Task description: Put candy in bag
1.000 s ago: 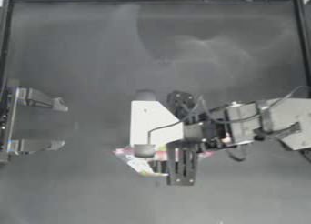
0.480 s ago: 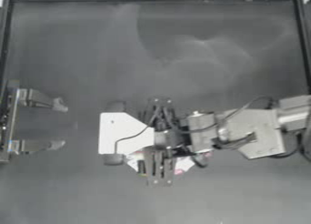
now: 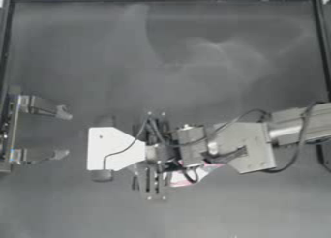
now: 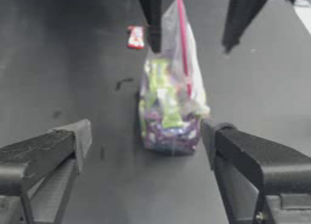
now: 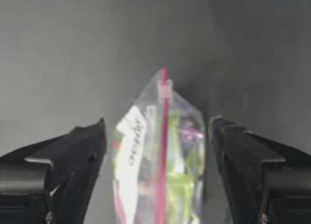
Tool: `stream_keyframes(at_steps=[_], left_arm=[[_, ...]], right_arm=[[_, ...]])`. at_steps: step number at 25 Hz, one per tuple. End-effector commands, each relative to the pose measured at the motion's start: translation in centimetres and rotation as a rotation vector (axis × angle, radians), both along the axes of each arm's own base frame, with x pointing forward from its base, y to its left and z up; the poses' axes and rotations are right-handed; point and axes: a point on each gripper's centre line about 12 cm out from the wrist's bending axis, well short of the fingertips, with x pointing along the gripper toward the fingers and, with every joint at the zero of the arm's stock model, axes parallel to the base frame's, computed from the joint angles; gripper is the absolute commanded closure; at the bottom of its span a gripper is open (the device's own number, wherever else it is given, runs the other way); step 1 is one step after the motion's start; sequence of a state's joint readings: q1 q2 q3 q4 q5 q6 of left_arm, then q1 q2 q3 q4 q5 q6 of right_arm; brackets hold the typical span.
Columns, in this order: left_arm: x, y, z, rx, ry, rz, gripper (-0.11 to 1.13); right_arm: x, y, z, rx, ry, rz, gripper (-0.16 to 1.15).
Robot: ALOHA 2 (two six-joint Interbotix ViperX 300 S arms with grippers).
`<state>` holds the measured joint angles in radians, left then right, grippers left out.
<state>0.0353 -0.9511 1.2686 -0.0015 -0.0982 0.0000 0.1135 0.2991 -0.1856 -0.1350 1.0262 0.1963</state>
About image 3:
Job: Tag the clear bag with pink zip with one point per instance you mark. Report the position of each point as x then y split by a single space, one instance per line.
213 169

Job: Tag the gripper's white camera mount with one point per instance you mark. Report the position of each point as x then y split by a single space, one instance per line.
109 148

